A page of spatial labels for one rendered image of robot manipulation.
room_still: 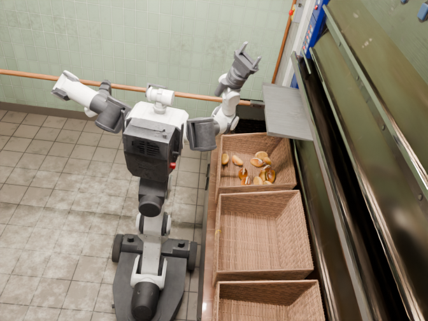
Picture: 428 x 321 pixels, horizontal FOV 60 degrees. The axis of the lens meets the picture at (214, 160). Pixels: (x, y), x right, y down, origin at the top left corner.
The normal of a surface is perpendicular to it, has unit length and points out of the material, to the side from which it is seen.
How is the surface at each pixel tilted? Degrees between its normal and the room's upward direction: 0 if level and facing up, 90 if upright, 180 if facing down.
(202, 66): 90
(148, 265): 55
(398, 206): 70
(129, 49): 90
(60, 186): 0
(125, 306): 0
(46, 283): 0
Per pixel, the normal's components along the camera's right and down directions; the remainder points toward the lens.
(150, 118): 0.13, -0.75
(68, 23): -0.03, 0.66
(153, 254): 0.02, 0.34
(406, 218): -0.89, -0.36
